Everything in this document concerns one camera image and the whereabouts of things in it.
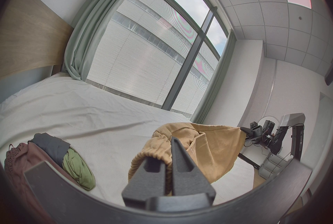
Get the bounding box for green garment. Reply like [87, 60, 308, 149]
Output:
[62, 147, 96, 191]

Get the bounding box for window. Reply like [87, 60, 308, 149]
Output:
[84, 0, 233, 120]

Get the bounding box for grey-green curtain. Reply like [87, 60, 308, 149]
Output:
[64, 0, 175, 80]

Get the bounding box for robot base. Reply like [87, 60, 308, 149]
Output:
[258, 152, 293, 180]

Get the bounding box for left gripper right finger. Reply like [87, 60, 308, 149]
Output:
[170, 137, 216, 204]

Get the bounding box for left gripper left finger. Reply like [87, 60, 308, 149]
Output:
[122, 156, 167, 209]

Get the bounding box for bed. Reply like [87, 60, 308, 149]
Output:
[0, 0, 263, 205]

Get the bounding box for mustard yellow shorts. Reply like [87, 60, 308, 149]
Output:
[127, 122, 247, 189]

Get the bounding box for black garment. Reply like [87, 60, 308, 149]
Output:
[28, 133, 71, 169]

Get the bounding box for brown garment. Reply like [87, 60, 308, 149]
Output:
[5, 141, 78, 221]

